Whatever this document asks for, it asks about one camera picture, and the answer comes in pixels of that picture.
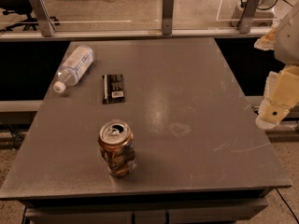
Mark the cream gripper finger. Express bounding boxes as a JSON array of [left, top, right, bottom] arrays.
[[254, 28, 277, 51], [255, 65, 299, 130]]

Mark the orange soda can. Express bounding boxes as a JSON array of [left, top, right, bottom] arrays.
[[98, 119, 136, 177]]

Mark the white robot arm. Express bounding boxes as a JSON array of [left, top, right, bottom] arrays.
[[254, 2, 299, 130]]

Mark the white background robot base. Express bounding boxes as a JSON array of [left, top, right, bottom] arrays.
[[231, 0, 278, 27]]

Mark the grey metal railing beam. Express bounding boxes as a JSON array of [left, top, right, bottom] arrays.
[[0, 27, 272, 42]]

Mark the grey table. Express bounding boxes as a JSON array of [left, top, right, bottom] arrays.
[[1, 38, 292, 224]]

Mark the black snack bar packet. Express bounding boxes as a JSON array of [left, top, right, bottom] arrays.
[[102, 74, 125, 105]]

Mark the clear plastic water bottle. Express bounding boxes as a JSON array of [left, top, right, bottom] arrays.
[[53, 45, 94, 93]]

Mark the black office chair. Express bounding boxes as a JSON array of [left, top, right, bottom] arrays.
[[0, 0, 60, 33]]

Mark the right metal railing post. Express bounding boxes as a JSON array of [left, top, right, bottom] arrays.
[[237, 0, 260, 34]]

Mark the metal railing post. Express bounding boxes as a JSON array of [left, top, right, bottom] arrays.
[[162, 0, 174, 35], [29, 0, 55, 37], [237, 0, 260, 34]]

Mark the middle metal railing post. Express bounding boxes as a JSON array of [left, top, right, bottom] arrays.
[[162, 0, 174, 35]]

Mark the left metal railing post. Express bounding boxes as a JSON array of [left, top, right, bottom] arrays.
[[29, 0, 55, 37]]

